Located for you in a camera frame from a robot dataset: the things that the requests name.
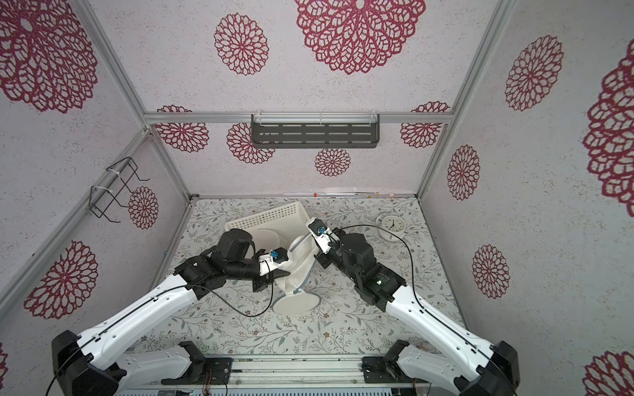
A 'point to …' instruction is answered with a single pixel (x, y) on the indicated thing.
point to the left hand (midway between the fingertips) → (284, 271)
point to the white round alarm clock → (392, 228)
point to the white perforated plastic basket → (275, 228)
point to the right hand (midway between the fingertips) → (321, 231)
